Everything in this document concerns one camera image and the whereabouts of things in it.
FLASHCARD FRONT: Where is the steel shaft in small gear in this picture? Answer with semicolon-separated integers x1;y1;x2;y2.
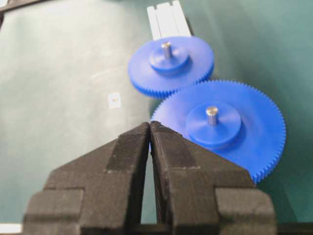
161;42;172;59

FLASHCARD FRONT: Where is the silver aluminium extrusion rail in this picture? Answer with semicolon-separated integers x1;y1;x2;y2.
147;0;192;41

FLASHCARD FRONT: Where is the small white sticker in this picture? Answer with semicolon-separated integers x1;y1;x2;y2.
108;93;121;109

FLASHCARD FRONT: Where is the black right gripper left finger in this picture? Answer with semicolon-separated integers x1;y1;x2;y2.
23;122;150;235

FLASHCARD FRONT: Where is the small blue gear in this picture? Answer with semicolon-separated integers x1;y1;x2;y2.
128;36;214;98

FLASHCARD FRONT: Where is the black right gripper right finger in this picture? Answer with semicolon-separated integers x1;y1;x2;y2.
150;121;277;235

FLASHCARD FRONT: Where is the large blue gear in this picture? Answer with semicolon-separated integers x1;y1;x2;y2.
152;80;287;183

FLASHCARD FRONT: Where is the steel shaft in large gear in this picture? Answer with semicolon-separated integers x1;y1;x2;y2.
206;106;219;126

